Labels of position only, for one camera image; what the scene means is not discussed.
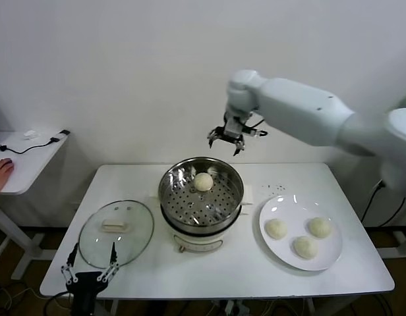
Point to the cream electric cooking pot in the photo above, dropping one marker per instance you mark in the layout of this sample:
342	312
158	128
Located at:
196	244

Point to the bare person hand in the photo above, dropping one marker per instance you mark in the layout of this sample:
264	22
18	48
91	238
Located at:
2	171

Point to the stainless steel steamer basket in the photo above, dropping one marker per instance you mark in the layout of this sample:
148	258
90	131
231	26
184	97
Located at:
222	194

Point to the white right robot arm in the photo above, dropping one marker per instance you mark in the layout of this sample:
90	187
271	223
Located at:
305	108

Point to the white round plate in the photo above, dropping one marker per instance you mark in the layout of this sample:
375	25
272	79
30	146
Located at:
288	210

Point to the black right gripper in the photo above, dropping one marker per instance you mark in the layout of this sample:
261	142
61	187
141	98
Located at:
232	138

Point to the white side desk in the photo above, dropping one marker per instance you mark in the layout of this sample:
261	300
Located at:
28	168

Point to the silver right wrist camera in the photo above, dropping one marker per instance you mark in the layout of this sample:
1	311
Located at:
232	126

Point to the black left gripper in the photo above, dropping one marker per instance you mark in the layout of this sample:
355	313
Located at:
86	293

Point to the white steamed baozi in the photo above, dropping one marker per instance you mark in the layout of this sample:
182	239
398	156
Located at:
276	228
203	181
305	247
320	227

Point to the small black desk adapter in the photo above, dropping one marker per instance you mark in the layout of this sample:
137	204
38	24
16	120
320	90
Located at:
64	132

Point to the small white crumpled item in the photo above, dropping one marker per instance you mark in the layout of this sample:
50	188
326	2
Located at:
31	135

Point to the glass pot lid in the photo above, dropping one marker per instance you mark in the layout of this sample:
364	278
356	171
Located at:
133	227

